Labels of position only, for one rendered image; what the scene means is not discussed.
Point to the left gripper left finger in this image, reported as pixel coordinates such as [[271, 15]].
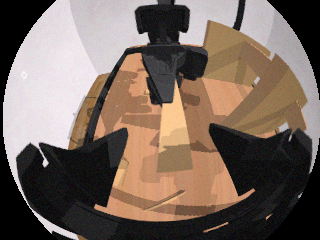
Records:
[[92, 167]]

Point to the tan wooden board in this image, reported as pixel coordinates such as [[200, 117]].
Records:
[[224, 45], [265, 105]]

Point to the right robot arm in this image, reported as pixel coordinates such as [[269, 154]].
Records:
[[196, 57]]

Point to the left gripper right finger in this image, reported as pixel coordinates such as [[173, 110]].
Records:
[[245, 156]]

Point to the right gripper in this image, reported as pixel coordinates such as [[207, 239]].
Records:
[[162, 59]]

